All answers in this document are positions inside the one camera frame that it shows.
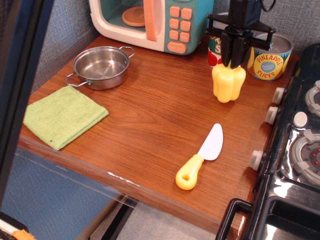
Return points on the tomato sauce can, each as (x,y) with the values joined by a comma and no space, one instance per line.
(214,45)

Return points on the pineapple slices can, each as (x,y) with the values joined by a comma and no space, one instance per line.
(269,65)

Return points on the black toy stove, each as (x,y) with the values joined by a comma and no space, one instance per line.
(286,202)

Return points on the green folded cloth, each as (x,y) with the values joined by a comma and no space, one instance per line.
(63,116)

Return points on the small steel pot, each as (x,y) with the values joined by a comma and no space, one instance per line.
(101,68)

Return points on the toy knife yellow handle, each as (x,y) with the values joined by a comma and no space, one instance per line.
(187,176)

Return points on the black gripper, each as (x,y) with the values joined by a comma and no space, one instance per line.
(241,29)

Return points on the orange object bottom left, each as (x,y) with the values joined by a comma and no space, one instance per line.
(22,235)

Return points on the toy microwave oven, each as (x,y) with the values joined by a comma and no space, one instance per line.
(169,26)

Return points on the yellow toy bell pepper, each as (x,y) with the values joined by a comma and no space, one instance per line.
(227,82)

